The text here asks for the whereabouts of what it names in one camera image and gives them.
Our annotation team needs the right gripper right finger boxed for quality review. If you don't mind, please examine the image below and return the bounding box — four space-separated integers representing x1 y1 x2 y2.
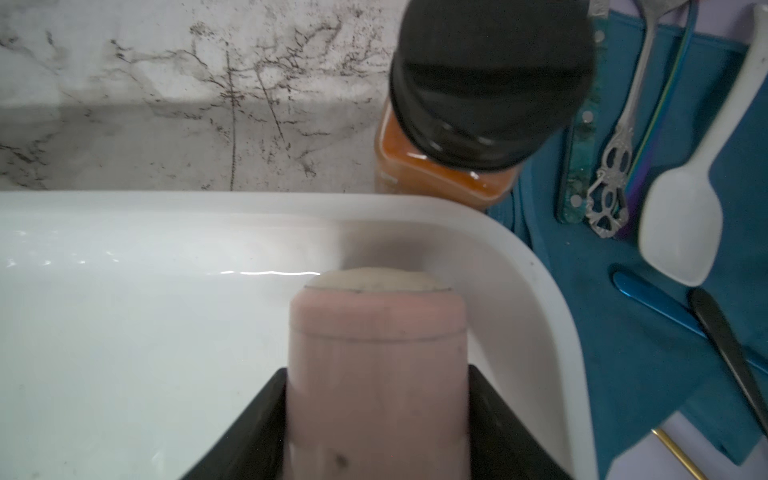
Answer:
469 365 570 480

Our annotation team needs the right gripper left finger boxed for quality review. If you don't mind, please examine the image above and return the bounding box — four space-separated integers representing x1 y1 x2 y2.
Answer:
182 368 287 480

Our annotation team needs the pink sharpener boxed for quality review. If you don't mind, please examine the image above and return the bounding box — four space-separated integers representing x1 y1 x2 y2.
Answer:
283 268 470 479

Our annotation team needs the white storage box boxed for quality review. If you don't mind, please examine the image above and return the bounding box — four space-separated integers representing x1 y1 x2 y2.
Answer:
1 191 598 479

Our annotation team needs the lavender tray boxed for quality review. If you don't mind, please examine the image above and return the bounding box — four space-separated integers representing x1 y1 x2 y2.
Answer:
605 0 768 480

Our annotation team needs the teal cloth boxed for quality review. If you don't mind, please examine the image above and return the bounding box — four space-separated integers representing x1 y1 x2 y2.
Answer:
489 1 767 478

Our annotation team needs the gold utensil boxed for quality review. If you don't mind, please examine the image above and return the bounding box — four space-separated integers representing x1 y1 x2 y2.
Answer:
651 428 708 480

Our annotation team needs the blue spoon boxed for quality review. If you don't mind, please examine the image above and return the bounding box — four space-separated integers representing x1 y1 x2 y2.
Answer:
610 269 767 375

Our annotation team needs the black spoon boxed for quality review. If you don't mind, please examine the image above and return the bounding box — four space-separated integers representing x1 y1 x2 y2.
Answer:
688 287 767 434

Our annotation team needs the iridescent spoon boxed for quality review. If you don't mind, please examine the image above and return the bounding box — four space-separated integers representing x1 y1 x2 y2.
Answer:
616 1 699 240

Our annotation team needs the silver ornate spoon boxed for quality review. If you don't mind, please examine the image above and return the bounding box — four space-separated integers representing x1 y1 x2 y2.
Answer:
585 0 684 239

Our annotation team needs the white plastic spoon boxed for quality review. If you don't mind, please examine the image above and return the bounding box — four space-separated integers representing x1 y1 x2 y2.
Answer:
638 3 767 287

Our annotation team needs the orange spice jar black lid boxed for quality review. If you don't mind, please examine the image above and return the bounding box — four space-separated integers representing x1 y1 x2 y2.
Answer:
374 0 596 211

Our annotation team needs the green handled knife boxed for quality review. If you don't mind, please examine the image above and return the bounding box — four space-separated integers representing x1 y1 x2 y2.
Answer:
555 0 610 224

